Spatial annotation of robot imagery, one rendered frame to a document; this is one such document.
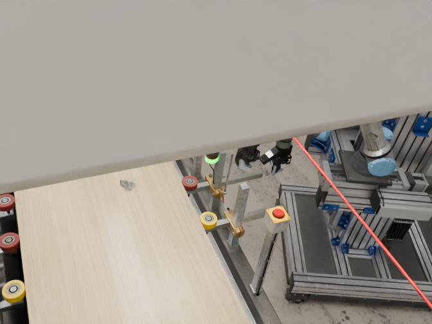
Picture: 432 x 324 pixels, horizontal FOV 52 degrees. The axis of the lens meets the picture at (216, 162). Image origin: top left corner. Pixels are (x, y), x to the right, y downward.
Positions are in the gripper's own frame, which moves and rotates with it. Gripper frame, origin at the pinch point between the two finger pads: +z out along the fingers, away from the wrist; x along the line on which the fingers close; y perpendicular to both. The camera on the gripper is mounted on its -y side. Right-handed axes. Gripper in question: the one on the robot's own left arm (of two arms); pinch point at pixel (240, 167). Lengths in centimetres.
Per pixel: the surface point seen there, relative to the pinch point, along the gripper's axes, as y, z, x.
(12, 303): -9, 17, -112
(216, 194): -1.9, 13.1, -11.8
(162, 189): -17.5, 9.0, -34.0
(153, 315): 32, 9, -76
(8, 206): -50, 9, -94
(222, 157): -4.1, -9.1, -9.8
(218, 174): -4.2, 2.1, -10.1
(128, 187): -27, 8, -46
